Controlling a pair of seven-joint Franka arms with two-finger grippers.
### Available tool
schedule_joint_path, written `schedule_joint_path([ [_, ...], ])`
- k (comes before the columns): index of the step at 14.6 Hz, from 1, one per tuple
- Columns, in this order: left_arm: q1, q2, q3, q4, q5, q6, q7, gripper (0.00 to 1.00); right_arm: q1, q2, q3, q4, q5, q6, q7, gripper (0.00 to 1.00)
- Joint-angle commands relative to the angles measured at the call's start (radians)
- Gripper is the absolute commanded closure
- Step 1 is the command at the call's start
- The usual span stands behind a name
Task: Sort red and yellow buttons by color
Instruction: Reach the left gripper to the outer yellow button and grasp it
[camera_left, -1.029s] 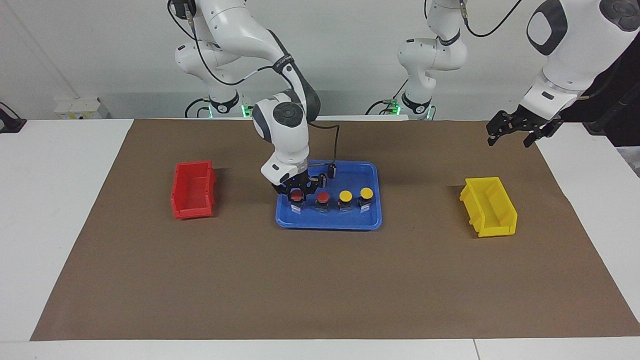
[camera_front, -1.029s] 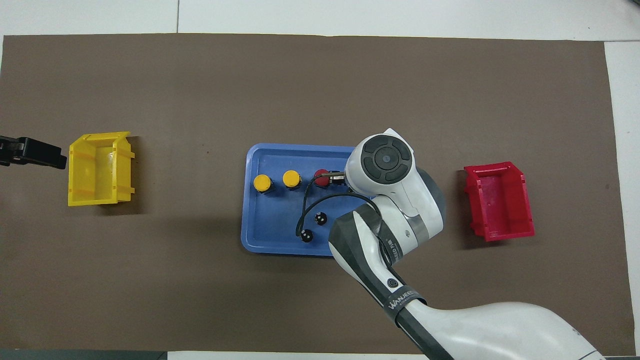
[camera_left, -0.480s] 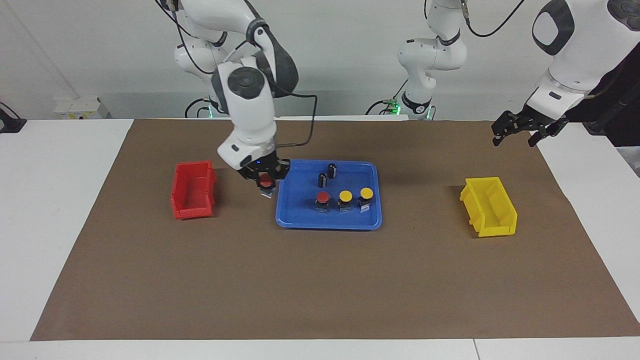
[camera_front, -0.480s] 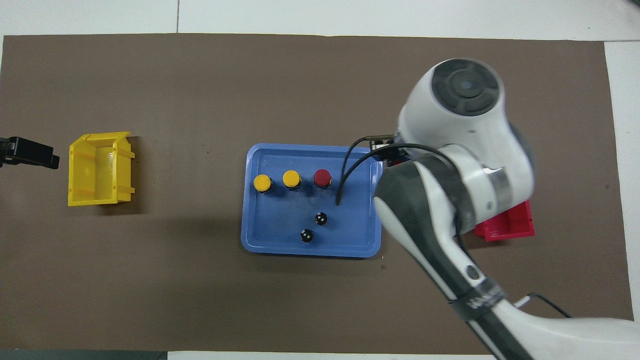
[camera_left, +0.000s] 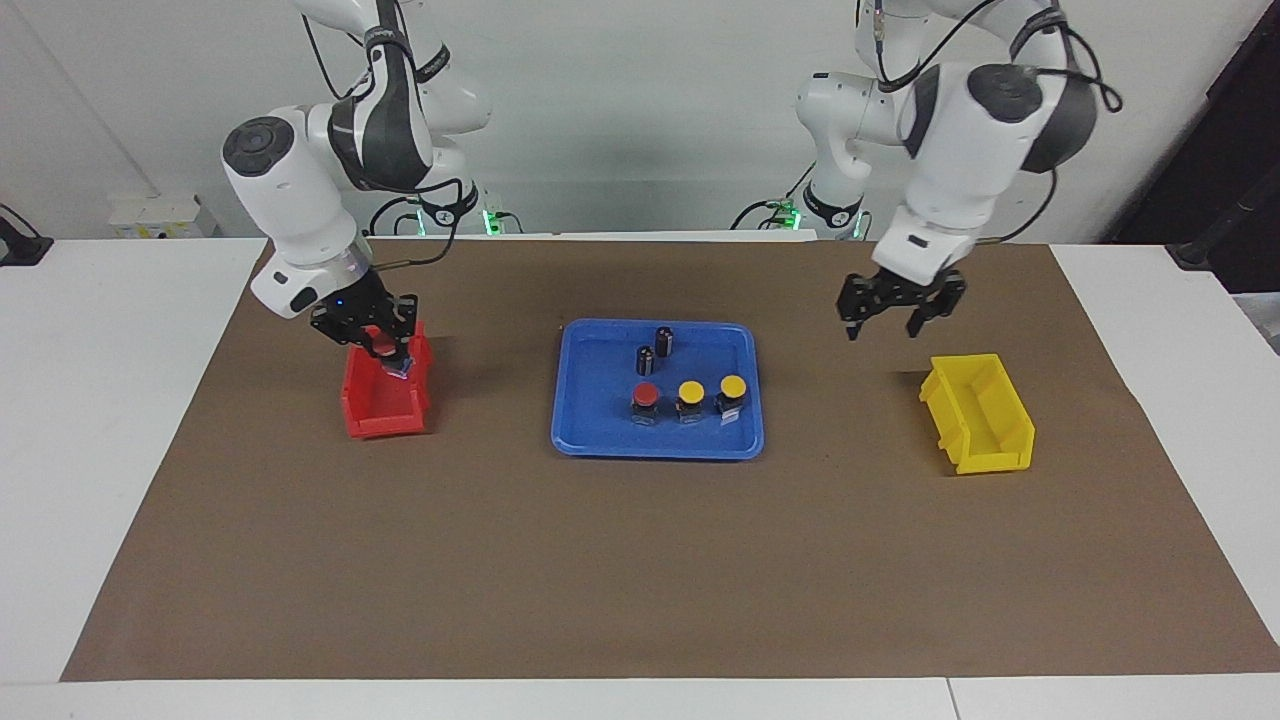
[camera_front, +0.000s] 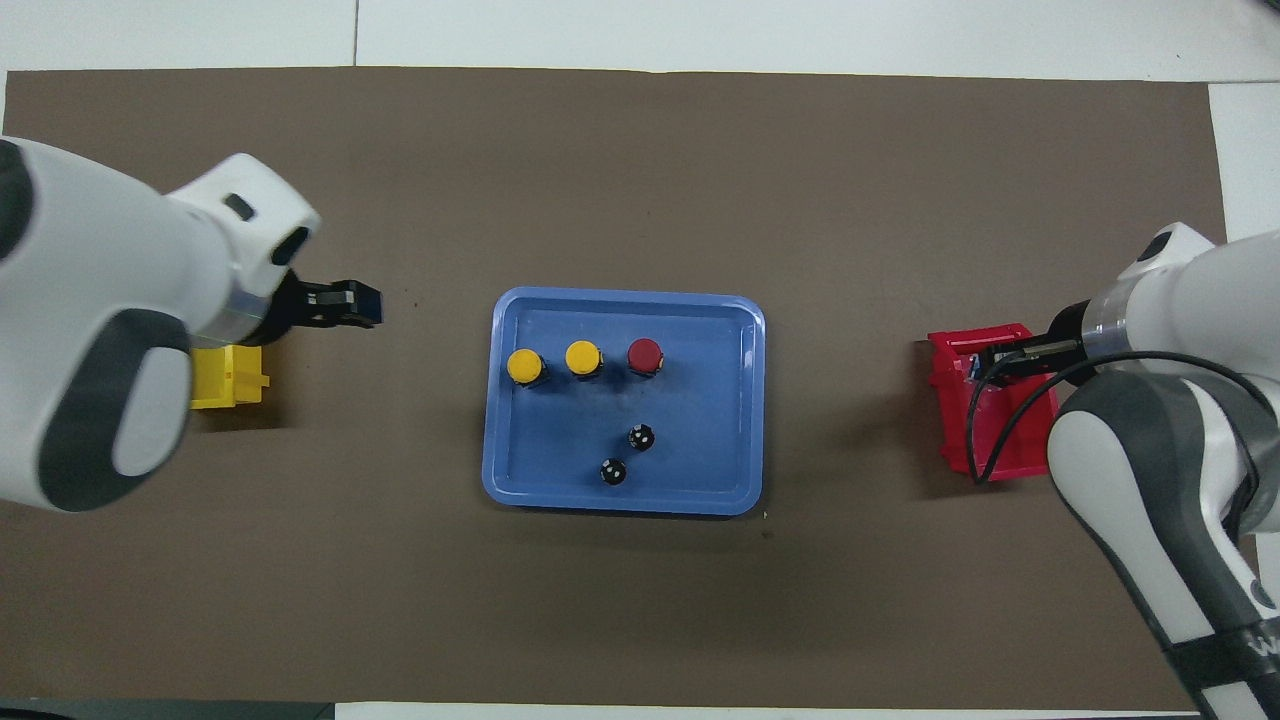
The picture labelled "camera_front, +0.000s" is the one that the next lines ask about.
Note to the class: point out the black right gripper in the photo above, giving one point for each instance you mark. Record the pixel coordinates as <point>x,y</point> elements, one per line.
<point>1060,345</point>

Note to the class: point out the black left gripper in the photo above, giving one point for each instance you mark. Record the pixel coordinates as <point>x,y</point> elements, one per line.
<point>295,308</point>

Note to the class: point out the yellow push button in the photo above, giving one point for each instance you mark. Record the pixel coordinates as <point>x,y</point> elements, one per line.
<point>583,357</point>
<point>525,366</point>

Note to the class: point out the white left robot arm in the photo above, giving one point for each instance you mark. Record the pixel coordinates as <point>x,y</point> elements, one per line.
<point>90,320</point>

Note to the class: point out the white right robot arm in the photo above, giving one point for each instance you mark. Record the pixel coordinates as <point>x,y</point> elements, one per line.
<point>1170,440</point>

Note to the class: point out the red plastic bin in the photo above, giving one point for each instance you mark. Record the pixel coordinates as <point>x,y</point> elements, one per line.
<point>950,420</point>

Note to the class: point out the yellow plastic bin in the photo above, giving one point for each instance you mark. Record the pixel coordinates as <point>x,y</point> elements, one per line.
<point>228,385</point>

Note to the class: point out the blue plastic tray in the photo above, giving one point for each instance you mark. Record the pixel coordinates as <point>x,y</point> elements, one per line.
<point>700,470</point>

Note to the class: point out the black cylinder component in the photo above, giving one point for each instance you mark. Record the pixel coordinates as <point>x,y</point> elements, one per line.
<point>613,472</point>
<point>641,437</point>

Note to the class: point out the brown table mat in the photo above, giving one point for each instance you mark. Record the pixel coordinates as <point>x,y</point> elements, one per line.
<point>640,600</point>

